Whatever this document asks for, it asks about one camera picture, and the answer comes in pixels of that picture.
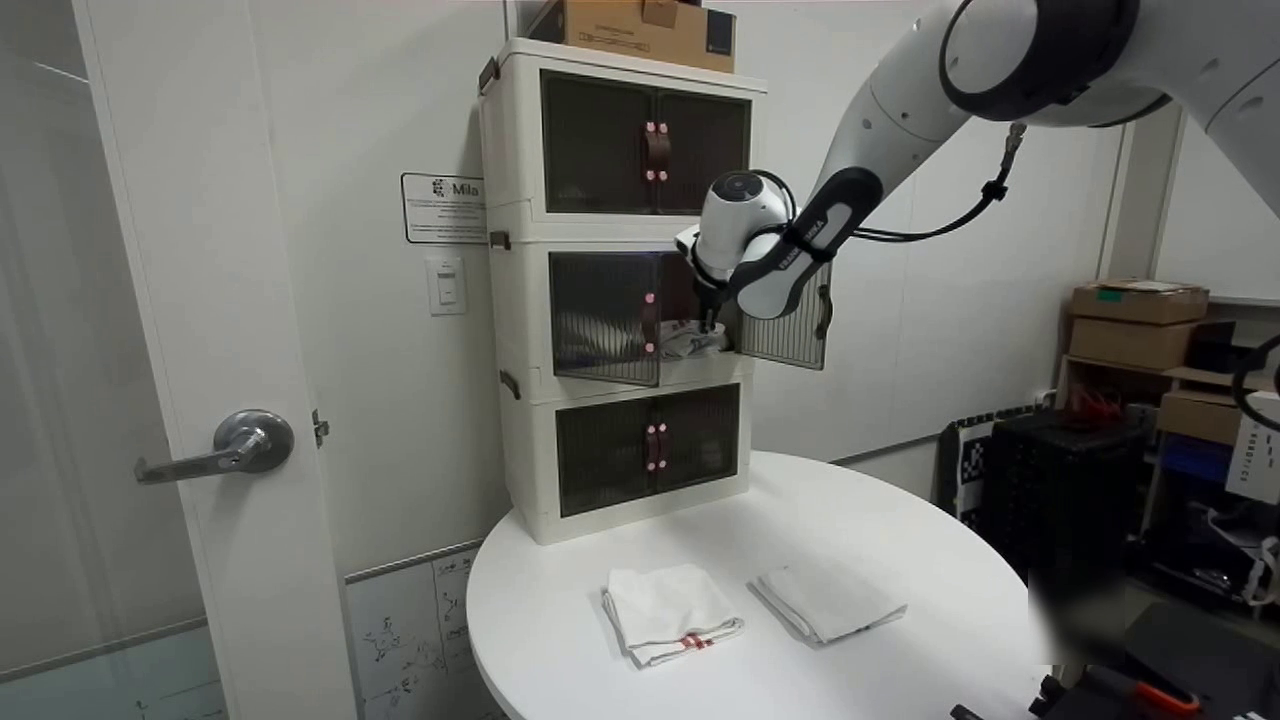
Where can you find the white door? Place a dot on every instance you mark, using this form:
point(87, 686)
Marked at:
point(193, 169)

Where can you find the white towel with red stripe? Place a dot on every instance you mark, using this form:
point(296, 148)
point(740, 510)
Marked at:
point(667, 615)

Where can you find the white three-drawer cabinet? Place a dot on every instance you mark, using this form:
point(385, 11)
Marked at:
point(594, 166)

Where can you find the wall sign plate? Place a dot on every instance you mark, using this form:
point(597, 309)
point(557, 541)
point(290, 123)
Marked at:
point(442, 210)

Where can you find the towel in middle drawer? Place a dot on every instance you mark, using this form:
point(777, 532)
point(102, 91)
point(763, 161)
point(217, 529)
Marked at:
point(594, 340)

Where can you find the cardboard box on cabinet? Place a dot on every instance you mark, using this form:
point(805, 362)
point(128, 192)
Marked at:
point(649, 29)

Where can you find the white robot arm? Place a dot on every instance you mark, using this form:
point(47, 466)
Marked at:
point(1008, 62)

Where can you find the stacked cardboard boxes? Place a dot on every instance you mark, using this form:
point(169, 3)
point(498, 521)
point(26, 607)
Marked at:
point(1143, 326)

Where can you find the silver door lever handle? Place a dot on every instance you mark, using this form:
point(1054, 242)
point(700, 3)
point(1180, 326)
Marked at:
point(251, 443)

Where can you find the folded white towel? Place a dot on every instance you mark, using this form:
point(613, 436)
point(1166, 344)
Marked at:
point(826, 607)

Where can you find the black storage crate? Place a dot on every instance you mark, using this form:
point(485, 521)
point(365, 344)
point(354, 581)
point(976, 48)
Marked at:
point(1056, 500)

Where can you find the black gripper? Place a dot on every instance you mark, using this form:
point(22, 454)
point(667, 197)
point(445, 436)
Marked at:
point(712, 319)

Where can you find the drawer door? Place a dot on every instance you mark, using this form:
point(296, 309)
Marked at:
point(790, 326)

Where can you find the white light switch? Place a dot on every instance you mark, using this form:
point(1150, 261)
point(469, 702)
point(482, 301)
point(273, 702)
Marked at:
point(445, 272)

